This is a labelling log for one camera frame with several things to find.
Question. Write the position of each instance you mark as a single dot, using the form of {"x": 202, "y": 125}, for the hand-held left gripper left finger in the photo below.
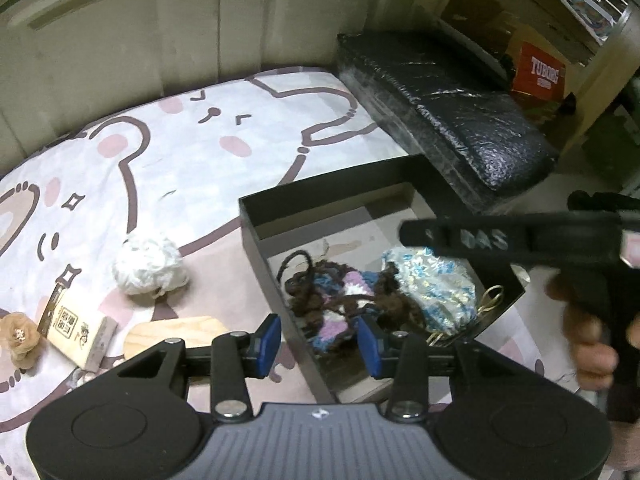
{"x": 270, "y": 346}

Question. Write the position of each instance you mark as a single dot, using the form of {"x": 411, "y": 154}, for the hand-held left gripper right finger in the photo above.
{"x": 367, "y": 349}

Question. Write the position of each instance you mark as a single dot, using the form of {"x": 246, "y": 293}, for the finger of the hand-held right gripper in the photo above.
{"x": 425, "y": 237}

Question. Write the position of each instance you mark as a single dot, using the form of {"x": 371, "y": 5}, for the oval wooden board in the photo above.
{"x": 170, "y": 330}

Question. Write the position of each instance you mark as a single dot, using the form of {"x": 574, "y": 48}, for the black cardboard box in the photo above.
{"x": 320, "y": 200}

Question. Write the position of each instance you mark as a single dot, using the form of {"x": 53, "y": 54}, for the beige fabric flower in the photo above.
{"x": 20, "y": 340}

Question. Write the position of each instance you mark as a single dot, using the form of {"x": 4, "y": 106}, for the person's right forearm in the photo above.
{"x": 625, "y": 452}

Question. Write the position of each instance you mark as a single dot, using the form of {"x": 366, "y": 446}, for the person's right hand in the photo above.
{"x": 585, "y": 330}

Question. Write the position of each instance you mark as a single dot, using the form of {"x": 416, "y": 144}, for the blue white knitted piece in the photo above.
{"x": 440, "y": 295}

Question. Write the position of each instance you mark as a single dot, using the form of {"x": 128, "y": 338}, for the brown pink knitted yarn piece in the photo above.
{"x": 325, "y": 305}

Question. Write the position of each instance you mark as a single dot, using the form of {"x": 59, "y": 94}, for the gold scissors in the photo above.
{"x": 492, "y": 297}

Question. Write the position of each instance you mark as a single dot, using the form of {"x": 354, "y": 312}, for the black foam-wrapped block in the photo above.
{"x": 450, "y": 110}

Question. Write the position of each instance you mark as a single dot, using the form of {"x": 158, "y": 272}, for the red carton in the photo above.
{"x": 540, "y": 75}

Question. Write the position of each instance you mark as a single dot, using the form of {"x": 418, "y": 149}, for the printed wooden block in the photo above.
{"x": 80, "y": 332}

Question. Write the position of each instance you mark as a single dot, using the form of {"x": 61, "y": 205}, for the cartoon bear printed blanket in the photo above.
{"x": 200, "y": 160}

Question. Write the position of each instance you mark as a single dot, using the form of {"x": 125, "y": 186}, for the cream cabinet door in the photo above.
{"x": 90, "y": 75}
{"x": 280, "y": 10}

